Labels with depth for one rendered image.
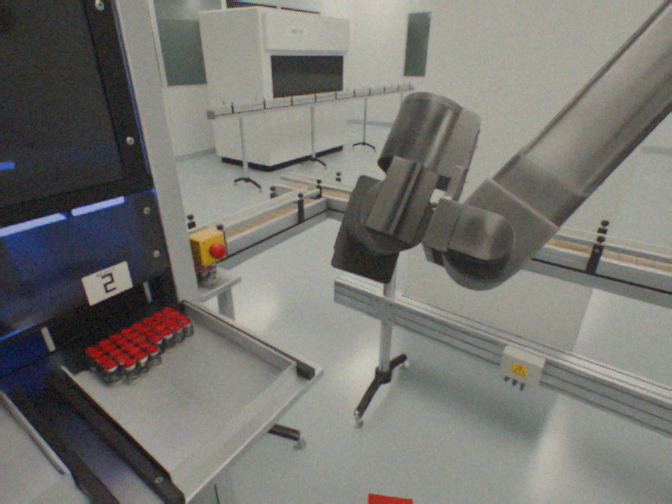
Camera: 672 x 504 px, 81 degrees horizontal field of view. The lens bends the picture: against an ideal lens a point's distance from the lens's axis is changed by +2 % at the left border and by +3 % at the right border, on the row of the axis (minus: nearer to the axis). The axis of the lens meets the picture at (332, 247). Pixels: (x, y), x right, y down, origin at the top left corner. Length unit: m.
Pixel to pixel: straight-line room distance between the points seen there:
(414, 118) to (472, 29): 1.57
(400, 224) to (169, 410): 0.58
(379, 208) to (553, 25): 1.57
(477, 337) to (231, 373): 0.96
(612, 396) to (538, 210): 1.26
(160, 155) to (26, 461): 0.56
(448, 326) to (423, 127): 1.27
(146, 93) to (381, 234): 0.66
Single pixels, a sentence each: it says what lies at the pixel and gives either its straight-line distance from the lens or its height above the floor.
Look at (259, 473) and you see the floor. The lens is 1.74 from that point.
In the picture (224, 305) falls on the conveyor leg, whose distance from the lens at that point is 1.33.
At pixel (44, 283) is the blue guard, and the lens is 0.85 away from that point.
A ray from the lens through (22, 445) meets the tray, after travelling 0.83.
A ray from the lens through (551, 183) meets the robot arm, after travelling 0.30.
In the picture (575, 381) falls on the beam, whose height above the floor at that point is 0.50.
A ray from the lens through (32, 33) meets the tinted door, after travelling 0.81.
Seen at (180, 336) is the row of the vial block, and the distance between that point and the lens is 0.88.
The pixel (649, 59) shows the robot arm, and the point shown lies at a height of 1.42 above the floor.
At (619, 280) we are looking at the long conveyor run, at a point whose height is 0.89.
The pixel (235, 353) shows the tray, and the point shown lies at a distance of 0.85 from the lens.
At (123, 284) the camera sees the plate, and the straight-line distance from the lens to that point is 0.91.
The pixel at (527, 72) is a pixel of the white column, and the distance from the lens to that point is 1.82.
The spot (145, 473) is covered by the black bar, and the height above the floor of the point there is 0.90.
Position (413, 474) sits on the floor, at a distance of 1.74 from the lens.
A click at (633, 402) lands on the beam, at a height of 0.51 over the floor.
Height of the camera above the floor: 1.42
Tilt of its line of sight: 26 degrees down
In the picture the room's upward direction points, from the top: straight up
